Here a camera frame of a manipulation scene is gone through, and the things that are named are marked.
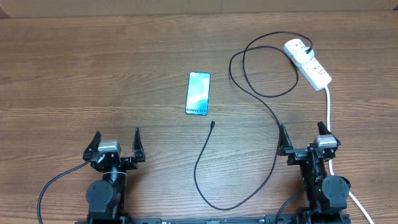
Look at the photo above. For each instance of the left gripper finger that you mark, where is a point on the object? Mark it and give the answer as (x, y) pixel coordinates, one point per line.
(137, 147)
(92, 147)

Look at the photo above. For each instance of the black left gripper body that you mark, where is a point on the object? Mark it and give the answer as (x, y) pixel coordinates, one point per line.
(126, 165)

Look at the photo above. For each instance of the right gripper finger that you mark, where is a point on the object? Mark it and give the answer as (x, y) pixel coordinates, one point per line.
(323, 130)
(285, 144)

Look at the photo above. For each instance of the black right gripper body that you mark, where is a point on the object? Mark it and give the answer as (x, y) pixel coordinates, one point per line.
(297, 155)

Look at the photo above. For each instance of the blue Samsung Galaxy smartphone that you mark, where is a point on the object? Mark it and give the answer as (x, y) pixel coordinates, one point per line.
(198, 93)

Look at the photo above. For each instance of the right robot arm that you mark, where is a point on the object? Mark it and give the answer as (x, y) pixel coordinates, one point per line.
(326, 194)

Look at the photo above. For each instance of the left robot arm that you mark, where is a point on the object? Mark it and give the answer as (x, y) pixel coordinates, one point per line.
(107, 197)

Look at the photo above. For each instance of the white USB charger plug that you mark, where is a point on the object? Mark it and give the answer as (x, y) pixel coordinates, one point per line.
(303, 55)

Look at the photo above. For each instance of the white power strip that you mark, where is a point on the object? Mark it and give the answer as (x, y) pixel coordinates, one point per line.
(313, 71)

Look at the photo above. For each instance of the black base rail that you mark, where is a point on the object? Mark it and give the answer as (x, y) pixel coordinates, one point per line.
(267, 219)

